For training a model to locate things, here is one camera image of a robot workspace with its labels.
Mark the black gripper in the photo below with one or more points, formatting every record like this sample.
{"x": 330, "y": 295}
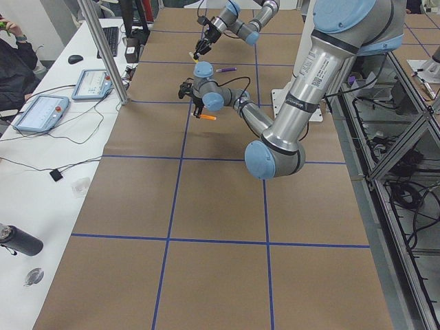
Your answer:
{"x": 210, "y": 34}
{"x": 196, "y": 102}

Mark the yellow highlighter pen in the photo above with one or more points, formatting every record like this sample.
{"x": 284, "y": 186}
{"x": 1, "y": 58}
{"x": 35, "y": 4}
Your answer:
{"x": 193, "y": 57}

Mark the orange highlighter pen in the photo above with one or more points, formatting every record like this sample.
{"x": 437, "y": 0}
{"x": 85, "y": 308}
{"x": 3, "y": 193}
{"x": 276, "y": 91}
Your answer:
{"x": 206, "y": 117}

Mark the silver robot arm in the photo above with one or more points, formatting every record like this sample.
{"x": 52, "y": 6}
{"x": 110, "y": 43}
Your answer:
{"x": 341, "y": 30}
{"x": 228, "y": 20}

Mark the purple highlighter pen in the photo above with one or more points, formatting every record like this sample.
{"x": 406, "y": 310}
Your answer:
{"x": 226, "y": 69}

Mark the black computer monitor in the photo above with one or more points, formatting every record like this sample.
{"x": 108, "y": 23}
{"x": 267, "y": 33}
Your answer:
{"x": 137, "y": 15}

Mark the black keyboard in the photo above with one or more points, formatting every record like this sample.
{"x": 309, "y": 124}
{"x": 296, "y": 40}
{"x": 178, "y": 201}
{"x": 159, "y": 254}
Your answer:
{"x": 112, "y": 36}

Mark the far teach pendant tablet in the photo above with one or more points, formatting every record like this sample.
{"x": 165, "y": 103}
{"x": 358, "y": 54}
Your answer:
{"x": 93, "y": 84}

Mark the teach pendant tablet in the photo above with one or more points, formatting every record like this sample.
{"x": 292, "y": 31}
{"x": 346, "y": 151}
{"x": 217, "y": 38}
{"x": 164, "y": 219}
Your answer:
{"x": 93, "y": 84}
{"x": 42, "y": 114}

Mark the black computer mouse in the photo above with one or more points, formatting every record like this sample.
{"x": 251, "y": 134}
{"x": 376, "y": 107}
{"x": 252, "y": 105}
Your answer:
{"x": 75, "y": 58}

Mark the clear plastic wrapper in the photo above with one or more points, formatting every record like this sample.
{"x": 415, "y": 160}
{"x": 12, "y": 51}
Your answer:
{"x": 80, "y": 187}

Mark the near teach pendant tablet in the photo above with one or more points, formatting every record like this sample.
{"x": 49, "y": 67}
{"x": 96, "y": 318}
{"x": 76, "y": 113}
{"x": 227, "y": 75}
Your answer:
{"x": 42, "y": 114}

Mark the small black square device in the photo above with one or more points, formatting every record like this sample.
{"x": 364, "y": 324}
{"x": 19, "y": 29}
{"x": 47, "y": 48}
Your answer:
{"x": 56, "y": 174}

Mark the seated person in black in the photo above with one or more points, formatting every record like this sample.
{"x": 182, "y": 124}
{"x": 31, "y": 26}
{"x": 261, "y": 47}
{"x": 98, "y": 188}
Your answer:
{"x": 18, "y": 80}

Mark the black water bottle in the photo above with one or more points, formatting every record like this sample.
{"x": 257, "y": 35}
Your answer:
{"x": 18, "y": 241}

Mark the silver bottle lid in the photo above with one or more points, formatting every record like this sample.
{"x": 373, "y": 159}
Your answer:
{"x": 33, "y": 277}

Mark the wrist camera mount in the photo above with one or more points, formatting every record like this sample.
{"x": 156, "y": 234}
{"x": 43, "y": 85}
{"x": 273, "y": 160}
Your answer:
{"x": 186, "y": 89}

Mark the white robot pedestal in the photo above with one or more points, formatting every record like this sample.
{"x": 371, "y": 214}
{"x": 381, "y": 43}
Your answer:
{"x": 281, "y": 96}

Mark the aluminium frame post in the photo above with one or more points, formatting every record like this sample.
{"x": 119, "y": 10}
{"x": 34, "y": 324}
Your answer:
{"x": 102, "y": 45}

